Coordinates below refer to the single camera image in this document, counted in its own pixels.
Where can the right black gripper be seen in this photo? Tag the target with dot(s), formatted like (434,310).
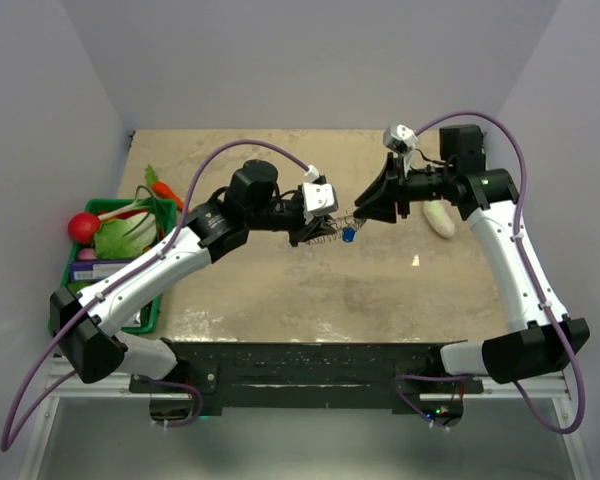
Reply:
(384,208)

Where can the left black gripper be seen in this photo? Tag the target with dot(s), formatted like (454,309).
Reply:
(316,226)

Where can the metal disc with keyrings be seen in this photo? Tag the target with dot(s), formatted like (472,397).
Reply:
(341,228)

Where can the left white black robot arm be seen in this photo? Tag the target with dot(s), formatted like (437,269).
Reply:
(87,325)

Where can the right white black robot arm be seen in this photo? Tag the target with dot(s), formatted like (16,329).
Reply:
(541,334)

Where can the white toy vegetable green leaves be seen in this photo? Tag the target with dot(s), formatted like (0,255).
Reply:
(438,219)

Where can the orange toy carrot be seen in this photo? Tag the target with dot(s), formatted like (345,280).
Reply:
(161,189)

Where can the toy bok choy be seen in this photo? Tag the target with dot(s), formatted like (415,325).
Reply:
(132,231)

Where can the green plastic crate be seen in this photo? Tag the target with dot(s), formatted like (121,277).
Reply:
(103,208)

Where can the pink toy onion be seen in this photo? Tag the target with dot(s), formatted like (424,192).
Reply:
(86,254)

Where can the red toy radish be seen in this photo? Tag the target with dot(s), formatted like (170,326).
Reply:
(82,227)

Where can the purple box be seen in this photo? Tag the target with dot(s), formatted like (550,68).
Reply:
(91,271)

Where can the green toy pepper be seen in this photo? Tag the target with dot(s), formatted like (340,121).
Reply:
(76,287)

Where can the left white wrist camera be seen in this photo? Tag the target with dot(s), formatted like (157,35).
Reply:
(319,199)

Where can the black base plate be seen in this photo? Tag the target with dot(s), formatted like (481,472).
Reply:
(208,378)

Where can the aluminium rail frame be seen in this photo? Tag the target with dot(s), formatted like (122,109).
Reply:
(64,380)

